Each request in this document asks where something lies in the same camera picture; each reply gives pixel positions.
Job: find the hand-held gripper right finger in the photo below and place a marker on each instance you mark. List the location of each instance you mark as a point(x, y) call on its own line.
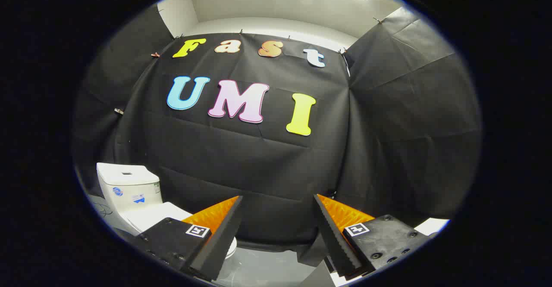
point(334, 244)

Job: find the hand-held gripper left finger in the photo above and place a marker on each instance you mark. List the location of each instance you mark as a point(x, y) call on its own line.
point(224, 235)

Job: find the white toilet lid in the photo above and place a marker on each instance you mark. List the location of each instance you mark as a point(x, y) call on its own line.
point(155, 216)

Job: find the white toilet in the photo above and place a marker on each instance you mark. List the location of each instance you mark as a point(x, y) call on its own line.
point(127, 183)

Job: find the black backdrop cloth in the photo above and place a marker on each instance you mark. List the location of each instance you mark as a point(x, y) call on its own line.
point(258, 170)

